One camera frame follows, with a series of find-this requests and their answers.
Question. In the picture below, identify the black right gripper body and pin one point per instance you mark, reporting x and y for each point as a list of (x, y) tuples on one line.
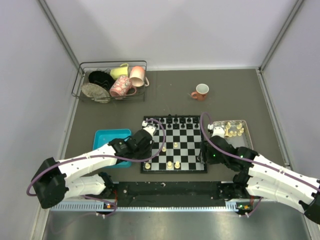
[(208, 156)]

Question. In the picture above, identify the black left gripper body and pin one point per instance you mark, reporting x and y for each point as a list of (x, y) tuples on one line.
[(144, 154)]

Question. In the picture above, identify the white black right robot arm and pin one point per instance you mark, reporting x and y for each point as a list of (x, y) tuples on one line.
[(258, 176)]

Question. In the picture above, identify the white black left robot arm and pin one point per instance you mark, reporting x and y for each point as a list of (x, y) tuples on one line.
[(57, 180)]

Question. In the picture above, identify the black white chess board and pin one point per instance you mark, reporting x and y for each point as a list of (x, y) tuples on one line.
[(186, 153)]

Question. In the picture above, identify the white pieces in tray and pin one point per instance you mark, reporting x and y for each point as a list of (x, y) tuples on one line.
[(234, 129)]

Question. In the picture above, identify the black chess pieces row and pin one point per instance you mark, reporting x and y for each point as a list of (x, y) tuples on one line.
[(179, 122)]

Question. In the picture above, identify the white corner rook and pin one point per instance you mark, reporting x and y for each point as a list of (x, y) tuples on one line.
[(147, 166)]

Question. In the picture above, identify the white king piece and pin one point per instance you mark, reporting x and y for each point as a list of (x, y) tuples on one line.
[(177, 165)]

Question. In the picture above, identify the white queen piece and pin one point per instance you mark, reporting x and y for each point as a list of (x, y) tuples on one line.
[(169, 165)]

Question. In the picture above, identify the pink metal tray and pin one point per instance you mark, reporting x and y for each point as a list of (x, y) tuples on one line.
[(243, 141)]

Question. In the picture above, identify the blue plastic tray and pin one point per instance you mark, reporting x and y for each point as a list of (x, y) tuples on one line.
[(104, 136)]

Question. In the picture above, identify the pink floral ceramic mug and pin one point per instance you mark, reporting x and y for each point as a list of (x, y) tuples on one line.
[(122, 88)]

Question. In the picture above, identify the orange ceramic mug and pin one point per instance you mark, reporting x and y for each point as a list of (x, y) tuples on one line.
[(201, 92)]

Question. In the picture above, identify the pink white ceramic mug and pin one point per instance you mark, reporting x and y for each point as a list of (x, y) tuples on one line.
[(138, 77)]

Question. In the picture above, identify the speckled grey plate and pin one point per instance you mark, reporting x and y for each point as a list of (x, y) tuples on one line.
[(96, 93)]

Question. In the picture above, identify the yellow ceramic mug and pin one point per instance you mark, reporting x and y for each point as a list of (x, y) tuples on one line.
[(122, 70)]

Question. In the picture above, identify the black scalloped bowl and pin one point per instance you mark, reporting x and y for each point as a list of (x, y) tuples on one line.
[(102, 79)]

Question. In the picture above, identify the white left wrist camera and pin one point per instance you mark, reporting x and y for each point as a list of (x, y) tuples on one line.
[(148, 128)]

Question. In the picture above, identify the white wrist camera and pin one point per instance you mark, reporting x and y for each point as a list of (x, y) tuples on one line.
[(216, 130), (148, 128)]

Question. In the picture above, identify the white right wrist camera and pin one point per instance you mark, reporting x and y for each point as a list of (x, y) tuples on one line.
[(216, 130)]

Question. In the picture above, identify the black wire dish rack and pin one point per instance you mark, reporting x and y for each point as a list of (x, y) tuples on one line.
[(85, 68)]

